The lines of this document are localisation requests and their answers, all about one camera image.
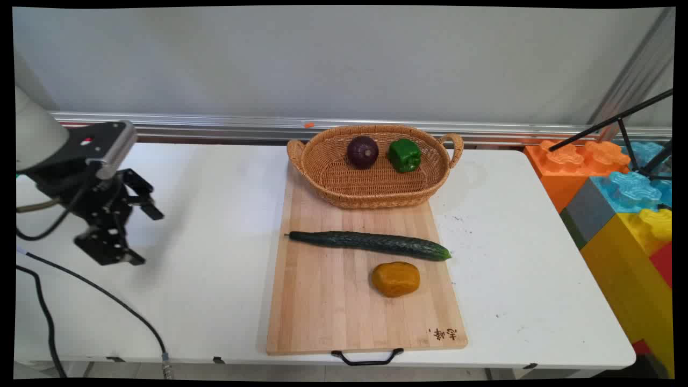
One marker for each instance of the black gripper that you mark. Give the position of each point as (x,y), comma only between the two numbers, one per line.
(80,192)

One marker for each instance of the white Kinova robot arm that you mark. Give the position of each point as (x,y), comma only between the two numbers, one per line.
(33,131)

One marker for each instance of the wooden cutting board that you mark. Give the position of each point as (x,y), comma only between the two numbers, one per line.
(361,279)

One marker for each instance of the long dark green cucumber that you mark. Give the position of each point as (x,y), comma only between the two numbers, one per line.
(371,244)

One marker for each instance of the purple red onion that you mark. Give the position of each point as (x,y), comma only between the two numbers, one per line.
(363,152)

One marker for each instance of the woven wicker basket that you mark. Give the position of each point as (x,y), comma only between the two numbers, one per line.
(376,180)

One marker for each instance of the orange yellow potato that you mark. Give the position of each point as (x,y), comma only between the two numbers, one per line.
(395,279)

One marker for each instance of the green bell pepper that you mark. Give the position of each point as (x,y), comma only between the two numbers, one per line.
(405,155)

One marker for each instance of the orange giant toy brick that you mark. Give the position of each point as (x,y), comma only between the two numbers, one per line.
(564,166)

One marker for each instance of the grey giant toy brick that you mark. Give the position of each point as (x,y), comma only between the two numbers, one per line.
(586,212)

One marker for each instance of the light blue giant toy brick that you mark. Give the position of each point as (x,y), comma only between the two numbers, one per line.
(629,188)

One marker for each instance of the yellow giant toy brick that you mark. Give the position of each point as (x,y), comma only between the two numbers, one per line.
(634,269)

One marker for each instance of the black tripod stand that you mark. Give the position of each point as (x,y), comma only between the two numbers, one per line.
(634,134)

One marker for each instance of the red giant toy brick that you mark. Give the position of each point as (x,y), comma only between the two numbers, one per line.
(662,263)

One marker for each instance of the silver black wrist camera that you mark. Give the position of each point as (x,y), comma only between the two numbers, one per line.
(105,145)

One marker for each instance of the aluminium frame rail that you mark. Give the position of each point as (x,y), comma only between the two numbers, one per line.
(322,128)

